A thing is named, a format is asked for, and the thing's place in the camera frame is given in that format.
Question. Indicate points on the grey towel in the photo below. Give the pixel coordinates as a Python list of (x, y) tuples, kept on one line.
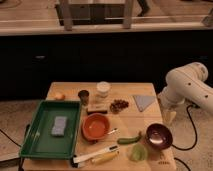
[(142, 102)]

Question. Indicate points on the green plastic tray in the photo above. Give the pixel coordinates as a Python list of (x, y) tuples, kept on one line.
[(40, 143)]

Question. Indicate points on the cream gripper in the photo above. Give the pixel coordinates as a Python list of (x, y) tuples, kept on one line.
[(168, 116)]

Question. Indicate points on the yellow corn cob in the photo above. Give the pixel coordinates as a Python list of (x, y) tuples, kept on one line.
[(104, 157)]

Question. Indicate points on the dark purple bowl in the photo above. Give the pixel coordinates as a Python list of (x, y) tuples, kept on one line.
[(159, 136)]

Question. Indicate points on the orange red bowl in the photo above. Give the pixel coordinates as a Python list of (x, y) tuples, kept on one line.
[(95, 127)]

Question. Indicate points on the small green cup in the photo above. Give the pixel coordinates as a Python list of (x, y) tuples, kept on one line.
[(137, 152)]

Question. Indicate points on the white lidded jar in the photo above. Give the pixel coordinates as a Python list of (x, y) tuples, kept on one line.
[(103, 89)]

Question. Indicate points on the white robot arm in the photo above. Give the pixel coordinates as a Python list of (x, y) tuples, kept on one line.
[(186, 82)]

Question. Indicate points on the dark metal cup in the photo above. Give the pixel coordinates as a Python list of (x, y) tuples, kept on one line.
[(84, 97)]

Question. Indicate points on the green cucumber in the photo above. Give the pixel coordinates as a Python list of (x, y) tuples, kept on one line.
[(126, 141)]

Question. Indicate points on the blue grey sponge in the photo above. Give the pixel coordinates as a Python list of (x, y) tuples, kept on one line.
[(59, 126)]

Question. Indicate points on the bunch of dark grapes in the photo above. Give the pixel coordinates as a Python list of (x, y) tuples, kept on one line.
[(118, 105)]

